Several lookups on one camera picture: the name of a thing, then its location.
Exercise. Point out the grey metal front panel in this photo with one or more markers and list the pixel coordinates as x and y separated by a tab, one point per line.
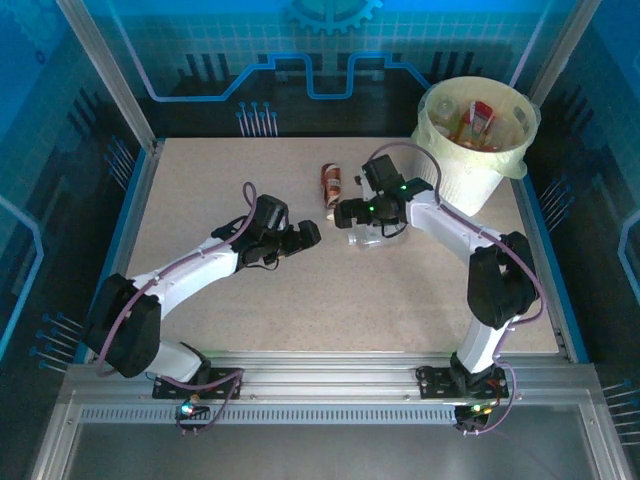
320	455

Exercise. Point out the aluminium frame post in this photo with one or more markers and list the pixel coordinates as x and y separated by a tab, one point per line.
114	75
550	45

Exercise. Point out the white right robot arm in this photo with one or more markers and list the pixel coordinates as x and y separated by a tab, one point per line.
450	225

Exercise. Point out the cream plastic bucket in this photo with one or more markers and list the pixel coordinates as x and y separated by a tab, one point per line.
505	100

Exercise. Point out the aluminium mounting rail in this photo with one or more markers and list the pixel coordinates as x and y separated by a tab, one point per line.
325	372

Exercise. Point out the square clear bottle white label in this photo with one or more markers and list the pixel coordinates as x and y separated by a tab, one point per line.
370	240

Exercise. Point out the brown Nescafe coffee bottle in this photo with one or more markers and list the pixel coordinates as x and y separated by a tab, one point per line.
331	185

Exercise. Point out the amber bottle red gold label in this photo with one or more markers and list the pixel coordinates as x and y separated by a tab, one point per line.
477	120

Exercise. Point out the small status light board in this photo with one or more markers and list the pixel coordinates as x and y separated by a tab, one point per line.
189	409
475	410

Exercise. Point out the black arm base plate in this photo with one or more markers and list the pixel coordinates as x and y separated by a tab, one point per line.
225	377
432	385

